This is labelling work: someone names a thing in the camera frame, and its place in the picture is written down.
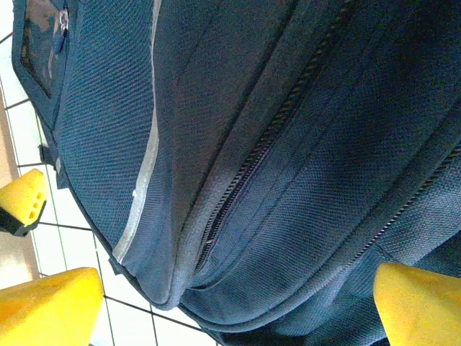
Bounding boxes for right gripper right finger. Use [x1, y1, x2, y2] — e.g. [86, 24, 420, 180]
[372, 262, 461, 346]

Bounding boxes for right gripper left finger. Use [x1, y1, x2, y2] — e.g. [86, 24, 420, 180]
[0, 266, 105, 346]

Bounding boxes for navy blue backpack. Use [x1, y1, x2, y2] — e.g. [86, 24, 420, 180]
[10, 0, 461, 346]

